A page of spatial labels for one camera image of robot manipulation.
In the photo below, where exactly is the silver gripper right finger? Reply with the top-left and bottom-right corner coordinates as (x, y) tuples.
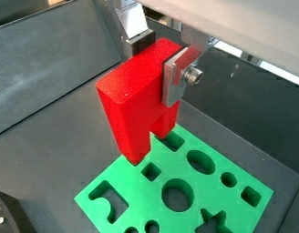
(161, 26), (217, 107)

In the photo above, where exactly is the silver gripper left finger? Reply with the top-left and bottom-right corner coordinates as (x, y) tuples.
(114, 0), (156, 57)

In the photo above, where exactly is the red double-square peg block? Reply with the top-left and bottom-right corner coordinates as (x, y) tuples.
(96, 38), (181, 165)

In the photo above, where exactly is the black round object corner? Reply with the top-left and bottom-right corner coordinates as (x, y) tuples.
(0, 191), (37, 233)

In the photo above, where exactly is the green shape-sorting board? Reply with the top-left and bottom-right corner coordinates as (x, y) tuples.
(74, 127), (274, 233)

